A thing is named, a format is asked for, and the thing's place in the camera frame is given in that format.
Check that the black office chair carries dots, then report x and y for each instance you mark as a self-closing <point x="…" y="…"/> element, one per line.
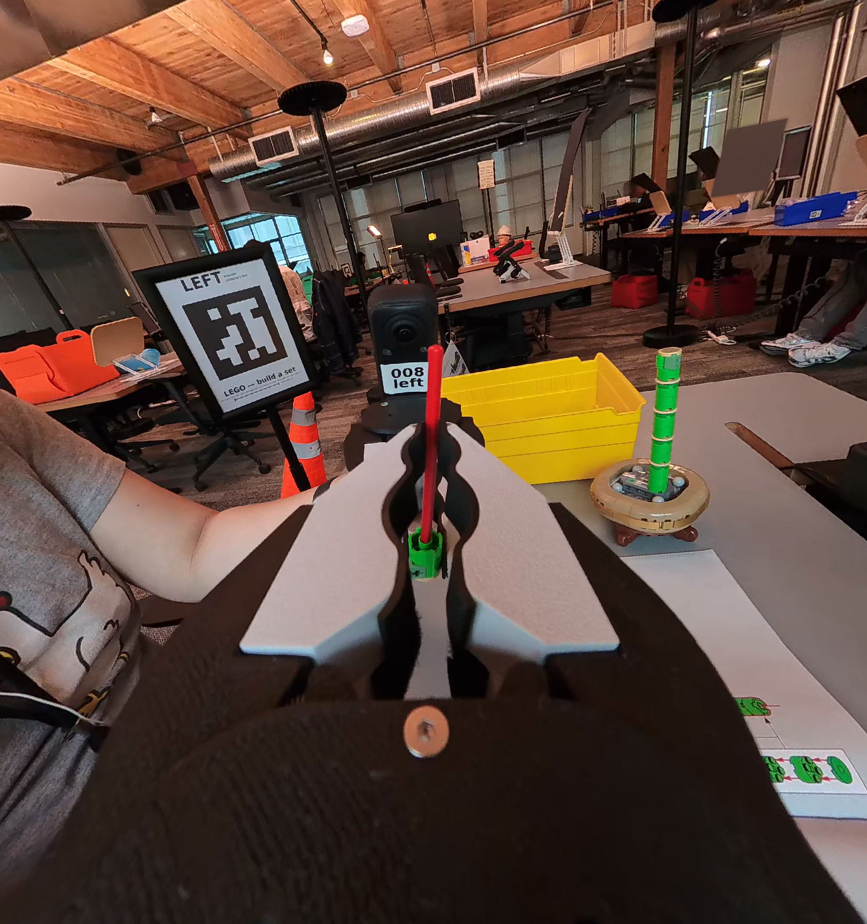
<point x="224" y="440"/>

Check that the orange traffic cone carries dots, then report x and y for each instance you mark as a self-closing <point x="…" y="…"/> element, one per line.
<point x="305" y="447"/>

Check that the toy brick bamboo pot model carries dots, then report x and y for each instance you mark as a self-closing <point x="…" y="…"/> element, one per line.
<point x="650" y="498"/>

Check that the black floor lamp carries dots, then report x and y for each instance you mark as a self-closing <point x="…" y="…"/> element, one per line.
<point x="682" y="216"/>
<point x="0" y="213"/>
<point x="329" y="180"/>

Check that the blue storage bin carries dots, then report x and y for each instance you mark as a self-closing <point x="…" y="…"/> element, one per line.
<point x="819" y="209"/>

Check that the instruction booklet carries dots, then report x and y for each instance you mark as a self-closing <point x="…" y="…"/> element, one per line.
<point x="729" y="635"/>

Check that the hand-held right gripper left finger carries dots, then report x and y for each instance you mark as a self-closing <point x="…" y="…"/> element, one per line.
<point x="325" y="570"/>

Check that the person's left forearm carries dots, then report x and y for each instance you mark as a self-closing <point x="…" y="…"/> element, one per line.
<point x="210" y="534"/>

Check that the orange storage bin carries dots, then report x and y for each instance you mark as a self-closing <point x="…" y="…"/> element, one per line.
<point x="51" y="368"/>

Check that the dark grey box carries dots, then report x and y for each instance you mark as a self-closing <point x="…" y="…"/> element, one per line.
<point x="852" y="483"/>

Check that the black framed marker sign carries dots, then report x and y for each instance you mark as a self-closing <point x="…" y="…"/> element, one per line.
<point x="224" y="325"/>

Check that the grey office desk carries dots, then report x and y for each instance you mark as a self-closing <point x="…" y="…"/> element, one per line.
<point x="534" y="285"/>

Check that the wooden document stand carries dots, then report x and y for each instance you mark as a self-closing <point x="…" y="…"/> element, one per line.
<point x="116" y="339"/>

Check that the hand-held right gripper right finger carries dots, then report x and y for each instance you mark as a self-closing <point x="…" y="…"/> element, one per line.
<point x="534" y="570"/>

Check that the single green round brick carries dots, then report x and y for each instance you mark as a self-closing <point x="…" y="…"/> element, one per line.
<point x="425" y="559"/>

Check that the red storage bin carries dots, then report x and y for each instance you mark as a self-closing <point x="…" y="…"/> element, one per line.
<point x="722" y="296"/>
<point x="634" y="292"/>

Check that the black monitor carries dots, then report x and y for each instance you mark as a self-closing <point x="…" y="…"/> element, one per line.
<point x="426" y="224"/>

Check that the red plastic rod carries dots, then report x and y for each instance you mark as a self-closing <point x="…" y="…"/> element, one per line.
<point x="432" y="433"/>

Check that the yellow storage bin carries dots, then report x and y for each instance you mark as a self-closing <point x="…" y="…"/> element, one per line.
<point x="549" y="426"/>

